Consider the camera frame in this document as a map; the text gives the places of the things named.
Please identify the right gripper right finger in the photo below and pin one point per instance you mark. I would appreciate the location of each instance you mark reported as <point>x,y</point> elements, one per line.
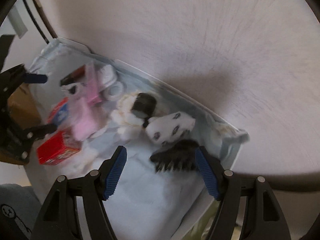
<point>263,217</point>

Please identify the light blue floral cloth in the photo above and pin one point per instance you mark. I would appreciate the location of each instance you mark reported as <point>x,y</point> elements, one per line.
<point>43,176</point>

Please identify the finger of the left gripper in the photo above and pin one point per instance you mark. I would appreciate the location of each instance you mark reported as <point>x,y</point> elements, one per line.
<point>39,132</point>
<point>35,78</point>

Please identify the grey cartoon blanket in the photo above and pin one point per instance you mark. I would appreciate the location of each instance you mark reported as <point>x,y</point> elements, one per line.
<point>19,210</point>

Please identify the pink fuzzy sock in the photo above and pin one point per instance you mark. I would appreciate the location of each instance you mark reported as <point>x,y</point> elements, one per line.
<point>85,119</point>

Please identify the pink long cosmetic box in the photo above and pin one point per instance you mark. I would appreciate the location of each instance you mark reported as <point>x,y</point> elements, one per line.
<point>92,88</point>

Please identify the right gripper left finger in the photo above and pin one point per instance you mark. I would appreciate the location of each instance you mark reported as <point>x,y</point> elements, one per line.
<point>58,216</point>

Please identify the white panda sock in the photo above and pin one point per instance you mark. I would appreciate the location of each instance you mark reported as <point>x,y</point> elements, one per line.
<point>169,128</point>

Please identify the brown cardboard box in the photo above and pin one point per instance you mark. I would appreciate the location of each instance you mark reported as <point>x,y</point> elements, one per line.
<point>22,108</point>

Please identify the red cardboard box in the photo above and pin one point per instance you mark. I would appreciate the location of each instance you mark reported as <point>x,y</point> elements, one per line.
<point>57,148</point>

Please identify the white plastic case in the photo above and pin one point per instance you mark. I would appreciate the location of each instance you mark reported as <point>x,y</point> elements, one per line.
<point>106,76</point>

